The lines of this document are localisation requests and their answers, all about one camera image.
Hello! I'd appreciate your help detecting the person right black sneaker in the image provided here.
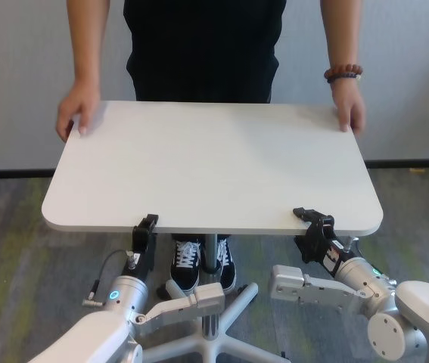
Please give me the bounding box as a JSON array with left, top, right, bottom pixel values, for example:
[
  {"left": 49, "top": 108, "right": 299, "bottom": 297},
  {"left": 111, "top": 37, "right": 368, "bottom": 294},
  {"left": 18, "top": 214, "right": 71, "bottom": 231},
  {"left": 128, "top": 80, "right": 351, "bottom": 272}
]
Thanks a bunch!
[{"left": 170, "top": 234, "right": 204, "bottom": 292}]

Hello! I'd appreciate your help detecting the person right hand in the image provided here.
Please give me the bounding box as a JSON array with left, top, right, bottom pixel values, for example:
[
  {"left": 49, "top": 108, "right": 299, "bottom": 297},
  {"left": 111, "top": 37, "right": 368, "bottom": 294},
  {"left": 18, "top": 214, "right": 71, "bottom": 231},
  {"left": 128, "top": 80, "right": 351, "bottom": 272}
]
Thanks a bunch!
[{"left": 55, "top": 81, "right": 101, "bottom": 143}]

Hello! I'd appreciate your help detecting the black cable with silver plug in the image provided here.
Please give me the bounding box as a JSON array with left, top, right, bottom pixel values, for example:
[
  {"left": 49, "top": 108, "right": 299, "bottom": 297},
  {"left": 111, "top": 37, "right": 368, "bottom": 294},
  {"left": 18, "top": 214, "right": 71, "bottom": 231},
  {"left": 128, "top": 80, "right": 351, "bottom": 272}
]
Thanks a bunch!
[
  {"left": 344, "top": 234, "right": 365, "bottom": 262},
  {"left": 81, "top": 247, "right": 142, "bottom": 308}
]

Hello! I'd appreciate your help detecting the person black sneaker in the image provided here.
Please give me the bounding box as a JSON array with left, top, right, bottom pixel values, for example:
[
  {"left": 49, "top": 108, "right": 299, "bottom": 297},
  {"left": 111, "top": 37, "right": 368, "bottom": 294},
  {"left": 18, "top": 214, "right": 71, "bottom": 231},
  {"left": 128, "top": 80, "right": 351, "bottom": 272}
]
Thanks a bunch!
[
  {"left": 170, "top": 234, "right": 204, "bottom": 292},
  {"left": 216, "top": 236, "right": 238, "bottom": 295}
]

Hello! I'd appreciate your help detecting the brown wooden bead bracelet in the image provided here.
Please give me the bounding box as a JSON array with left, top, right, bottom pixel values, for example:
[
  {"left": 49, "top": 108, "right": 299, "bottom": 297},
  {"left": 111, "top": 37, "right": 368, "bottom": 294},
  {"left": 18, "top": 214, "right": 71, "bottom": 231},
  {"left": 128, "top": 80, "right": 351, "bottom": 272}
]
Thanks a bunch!
[{"left": 323, "top": 64, "right": 362, "bottom": 82}]

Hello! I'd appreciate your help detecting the person left hand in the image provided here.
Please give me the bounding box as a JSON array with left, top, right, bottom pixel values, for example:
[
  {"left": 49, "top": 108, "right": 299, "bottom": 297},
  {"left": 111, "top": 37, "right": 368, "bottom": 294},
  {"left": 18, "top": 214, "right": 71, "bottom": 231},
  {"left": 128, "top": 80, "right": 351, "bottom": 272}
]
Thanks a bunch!
[{"left": 330, "top": 80, "right": 367, "bottom": 136}]

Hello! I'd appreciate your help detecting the person left black sneaker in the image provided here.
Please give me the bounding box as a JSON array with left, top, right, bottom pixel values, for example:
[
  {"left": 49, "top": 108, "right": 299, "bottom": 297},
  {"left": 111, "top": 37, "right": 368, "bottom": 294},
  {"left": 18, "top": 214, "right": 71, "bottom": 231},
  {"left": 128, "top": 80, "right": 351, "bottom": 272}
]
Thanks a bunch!
[{"left": 216, "top": 236, "right": 238, "bottom": 295}]

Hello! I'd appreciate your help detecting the white rolling pedestal table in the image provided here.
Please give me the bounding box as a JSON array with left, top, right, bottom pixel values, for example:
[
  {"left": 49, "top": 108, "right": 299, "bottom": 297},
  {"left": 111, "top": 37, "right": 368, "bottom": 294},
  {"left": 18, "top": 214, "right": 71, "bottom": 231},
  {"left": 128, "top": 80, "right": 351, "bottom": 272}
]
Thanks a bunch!
[{"left": 42, "top": 100, "right": 384, "bottom": 363}]

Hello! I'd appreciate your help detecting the black wall baseboard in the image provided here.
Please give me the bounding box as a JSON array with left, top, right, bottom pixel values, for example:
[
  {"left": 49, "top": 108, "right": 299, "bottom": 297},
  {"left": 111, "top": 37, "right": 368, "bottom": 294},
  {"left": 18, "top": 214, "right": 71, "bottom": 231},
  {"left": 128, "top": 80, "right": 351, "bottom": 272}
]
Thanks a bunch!
[{"left": 0, "top": 159, "right": 429, "bottom": 179}]

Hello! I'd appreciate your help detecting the person right forearm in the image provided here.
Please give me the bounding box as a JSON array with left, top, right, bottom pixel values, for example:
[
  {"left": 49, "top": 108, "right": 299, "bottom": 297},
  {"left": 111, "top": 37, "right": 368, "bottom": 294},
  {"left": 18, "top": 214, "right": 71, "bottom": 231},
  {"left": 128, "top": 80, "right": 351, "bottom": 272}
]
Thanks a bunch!
[{"left": 67, "top": 0, "right": 130, "bottom": 92}]

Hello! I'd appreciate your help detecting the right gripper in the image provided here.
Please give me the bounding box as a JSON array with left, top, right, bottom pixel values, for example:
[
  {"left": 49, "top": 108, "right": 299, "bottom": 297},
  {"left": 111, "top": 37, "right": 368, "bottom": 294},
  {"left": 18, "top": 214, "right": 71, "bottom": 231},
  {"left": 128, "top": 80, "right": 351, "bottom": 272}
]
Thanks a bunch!
[{"left": 292, "top": 206, "right": 352, "bottom": 280}]

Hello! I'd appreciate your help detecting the person in black clothes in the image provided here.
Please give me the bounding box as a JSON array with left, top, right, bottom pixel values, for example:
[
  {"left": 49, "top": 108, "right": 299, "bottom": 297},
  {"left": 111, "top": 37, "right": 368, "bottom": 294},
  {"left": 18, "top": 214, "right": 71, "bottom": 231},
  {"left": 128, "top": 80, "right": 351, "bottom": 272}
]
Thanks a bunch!
[{"left": 123, "top": 0, "right": 289, "bottom": 103}]

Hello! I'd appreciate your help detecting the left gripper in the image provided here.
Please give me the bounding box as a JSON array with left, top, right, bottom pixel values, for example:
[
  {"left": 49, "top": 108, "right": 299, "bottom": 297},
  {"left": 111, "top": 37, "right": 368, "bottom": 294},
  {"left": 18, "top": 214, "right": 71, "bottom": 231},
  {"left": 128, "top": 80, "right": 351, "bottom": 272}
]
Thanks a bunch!
[{"left": 122, "top": 213, "right": 160, "bottom": 284}]

